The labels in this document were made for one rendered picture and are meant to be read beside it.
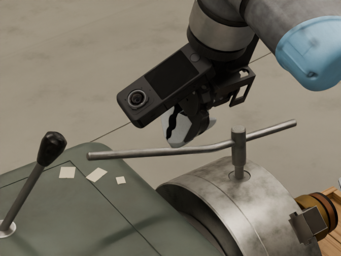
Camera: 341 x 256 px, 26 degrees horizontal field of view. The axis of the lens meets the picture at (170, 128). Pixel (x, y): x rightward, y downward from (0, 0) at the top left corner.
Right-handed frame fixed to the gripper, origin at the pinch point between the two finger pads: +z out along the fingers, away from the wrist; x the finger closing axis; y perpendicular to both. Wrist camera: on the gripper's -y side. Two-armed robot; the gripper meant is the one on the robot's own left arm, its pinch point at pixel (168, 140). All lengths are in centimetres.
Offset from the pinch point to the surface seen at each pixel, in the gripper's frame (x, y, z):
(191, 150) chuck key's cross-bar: 0.9, 6.1, 6.8
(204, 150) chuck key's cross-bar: 0.2, 8.2, 7.3
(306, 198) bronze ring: -7.6, 29.6, 24.1
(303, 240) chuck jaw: -16.5, 16.9, 13.9
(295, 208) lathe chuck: -12.2, 17.8, 11.9
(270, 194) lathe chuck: -8.7, 15.8, 11.8
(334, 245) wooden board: -11, 45, 48
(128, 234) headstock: -5.5, -7.6, 10.5
